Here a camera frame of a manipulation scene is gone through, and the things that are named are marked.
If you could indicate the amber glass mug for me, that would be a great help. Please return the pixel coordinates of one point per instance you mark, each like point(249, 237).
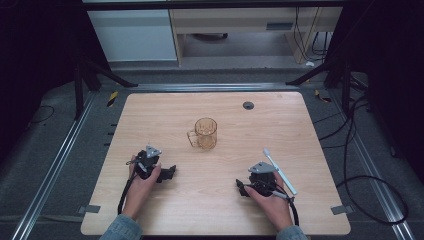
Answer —
point(206, 135)

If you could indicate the yellow black tape strip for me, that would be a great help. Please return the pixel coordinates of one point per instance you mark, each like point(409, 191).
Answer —
point(322, 97)
point(112, 98)

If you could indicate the grey tape piece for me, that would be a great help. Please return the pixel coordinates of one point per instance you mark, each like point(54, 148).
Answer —
point(90, 209)
point(341, 210)

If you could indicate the small white floor object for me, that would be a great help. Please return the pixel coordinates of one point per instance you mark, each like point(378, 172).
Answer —
point(310, 63)

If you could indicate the white toothbrush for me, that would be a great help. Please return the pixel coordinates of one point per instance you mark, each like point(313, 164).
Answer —
point(281, 173)

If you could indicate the white cabinet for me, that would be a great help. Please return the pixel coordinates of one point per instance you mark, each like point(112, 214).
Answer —
point(133, 35)

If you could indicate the aluminium floor rail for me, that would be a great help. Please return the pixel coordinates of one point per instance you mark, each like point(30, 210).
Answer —
point(373, 173)
point(213, 87)
point(53, 173)

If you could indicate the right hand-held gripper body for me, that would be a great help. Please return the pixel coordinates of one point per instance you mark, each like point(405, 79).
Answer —
point(263, 180)

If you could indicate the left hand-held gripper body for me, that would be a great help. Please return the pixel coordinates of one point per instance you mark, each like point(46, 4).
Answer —
point(148, 163)

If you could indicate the black metal stand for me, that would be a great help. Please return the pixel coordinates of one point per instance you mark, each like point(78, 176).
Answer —
point(78, 90)
point(345, 83)

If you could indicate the person's left hand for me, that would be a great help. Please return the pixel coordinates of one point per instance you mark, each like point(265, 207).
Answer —
point(140, 193)

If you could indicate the person's right hand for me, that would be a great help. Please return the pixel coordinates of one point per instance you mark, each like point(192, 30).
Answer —
point(276, 210)

